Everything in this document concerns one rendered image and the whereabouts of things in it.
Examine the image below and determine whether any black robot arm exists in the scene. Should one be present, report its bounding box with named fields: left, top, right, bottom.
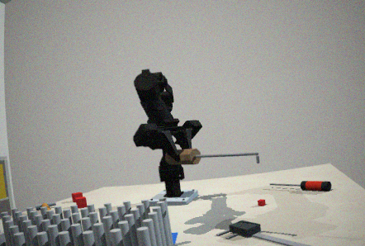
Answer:
left=134, top=69, right=185, bottom=197

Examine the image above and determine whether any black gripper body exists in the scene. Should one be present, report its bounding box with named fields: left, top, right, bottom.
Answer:
left=133, top=104, right=202, bottom=147

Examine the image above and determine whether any red and black screwdriver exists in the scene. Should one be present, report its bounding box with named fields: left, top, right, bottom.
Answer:
left=270, top=181, right=332, bottom=192

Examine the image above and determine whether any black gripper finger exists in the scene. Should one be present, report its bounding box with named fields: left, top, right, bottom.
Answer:
left=175, top=128, right=193, bottom=149
left=150, top=130, right=180, bottom=162

